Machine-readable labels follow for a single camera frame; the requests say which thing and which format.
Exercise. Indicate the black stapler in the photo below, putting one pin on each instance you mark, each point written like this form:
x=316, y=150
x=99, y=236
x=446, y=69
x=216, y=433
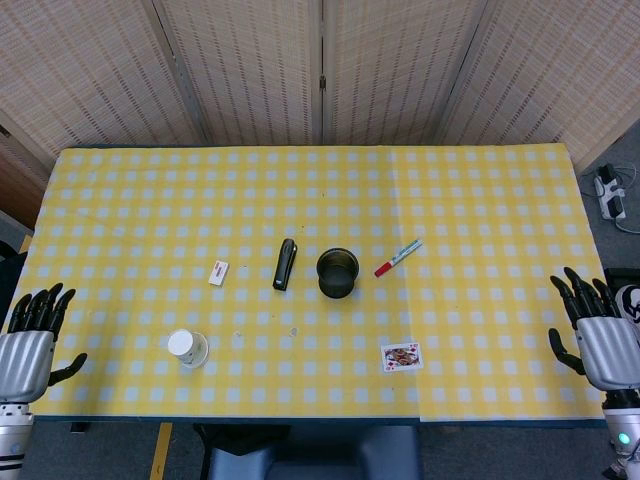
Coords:
x=285, y=264

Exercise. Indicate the metal screen hinge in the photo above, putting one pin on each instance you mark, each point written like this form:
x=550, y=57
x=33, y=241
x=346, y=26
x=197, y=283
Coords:
x=323, y=82

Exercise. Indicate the white black round object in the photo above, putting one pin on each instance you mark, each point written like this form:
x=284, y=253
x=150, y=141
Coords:
x=631, y=305

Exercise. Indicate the black object beside table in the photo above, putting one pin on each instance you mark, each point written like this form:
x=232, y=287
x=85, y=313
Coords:
x=9, y=270

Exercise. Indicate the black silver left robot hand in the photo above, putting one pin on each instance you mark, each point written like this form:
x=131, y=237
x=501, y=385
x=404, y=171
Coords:
x=25, y=360

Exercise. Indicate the white eraser red label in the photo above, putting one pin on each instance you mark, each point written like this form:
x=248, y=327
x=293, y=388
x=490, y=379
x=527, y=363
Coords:
x=219, y=273

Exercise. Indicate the queen of diamonds playing card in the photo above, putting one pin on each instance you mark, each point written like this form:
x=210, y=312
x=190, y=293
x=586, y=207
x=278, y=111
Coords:
x=401, y=357

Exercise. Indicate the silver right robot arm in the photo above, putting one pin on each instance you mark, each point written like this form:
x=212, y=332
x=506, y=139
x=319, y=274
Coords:
x=622, y=430

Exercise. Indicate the white paper cup green flowers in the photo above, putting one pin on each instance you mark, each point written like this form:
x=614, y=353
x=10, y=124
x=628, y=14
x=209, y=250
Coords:
x=199, y=364
x=182, y=344

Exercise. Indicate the beige woven screen panel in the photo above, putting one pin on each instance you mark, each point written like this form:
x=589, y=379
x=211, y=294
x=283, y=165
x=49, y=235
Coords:
x=90, y=70
x=395, y=70
x=560, y=70
x=250, y=70

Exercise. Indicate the yellow white checked tablecloth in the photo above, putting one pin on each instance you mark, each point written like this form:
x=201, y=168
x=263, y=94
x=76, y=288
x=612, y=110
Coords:
x=310, y=200

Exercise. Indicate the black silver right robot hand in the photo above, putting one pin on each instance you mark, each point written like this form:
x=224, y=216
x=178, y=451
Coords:
x=610, y=350

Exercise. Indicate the white power strip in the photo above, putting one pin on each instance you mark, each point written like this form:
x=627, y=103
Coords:
x=611, y=195

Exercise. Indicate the red capped whiteboard marker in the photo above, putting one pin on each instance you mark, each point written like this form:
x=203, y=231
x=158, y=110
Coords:
x=397, y=259

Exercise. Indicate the black mesh pen holder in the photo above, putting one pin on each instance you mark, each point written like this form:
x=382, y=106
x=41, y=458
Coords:
x=338, y=274

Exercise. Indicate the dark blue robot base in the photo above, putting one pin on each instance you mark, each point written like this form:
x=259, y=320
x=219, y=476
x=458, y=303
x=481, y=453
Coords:
x=310, y=457

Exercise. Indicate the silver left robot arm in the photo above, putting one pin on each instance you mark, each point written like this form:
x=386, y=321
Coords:
x=12, y=435

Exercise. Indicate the brown wooden cabinet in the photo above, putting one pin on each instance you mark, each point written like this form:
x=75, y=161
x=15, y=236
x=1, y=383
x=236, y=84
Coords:
x=20, y=180

